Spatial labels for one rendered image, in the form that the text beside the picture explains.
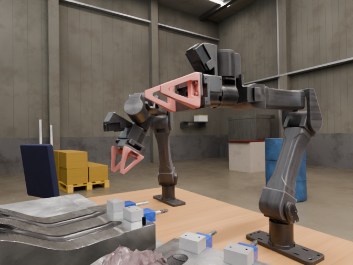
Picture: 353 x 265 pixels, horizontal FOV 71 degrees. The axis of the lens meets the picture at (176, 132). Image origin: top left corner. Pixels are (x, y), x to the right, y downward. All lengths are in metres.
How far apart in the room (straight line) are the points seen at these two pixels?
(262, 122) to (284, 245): 8.90
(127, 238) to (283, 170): 0.44
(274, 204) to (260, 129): 8.80
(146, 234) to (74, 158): 4.82
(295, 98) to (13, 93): 8.96
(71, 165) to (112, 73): 5.38
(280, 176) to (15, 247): 0.62
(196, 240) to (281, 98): 0.42
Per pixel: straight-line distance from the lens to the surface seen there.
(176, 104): 0.54
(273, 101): 0.69
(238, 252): 0.55
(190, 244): 0.60
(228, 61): 0.58
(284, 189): 0.73
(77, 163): 5.45
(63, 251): 0.59
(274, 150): 4.45
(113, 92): 9.90
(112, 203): 0.77
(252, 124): 9.41
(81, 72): 9.73
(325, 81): 9.69
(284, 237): 0.76
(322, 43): 10.01
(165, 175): 1.15
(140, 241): 0.66
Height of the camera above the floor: 1.11
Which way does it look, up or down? 1 degrees up
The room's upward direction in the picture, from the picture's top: 1 degrees counter-clockwise
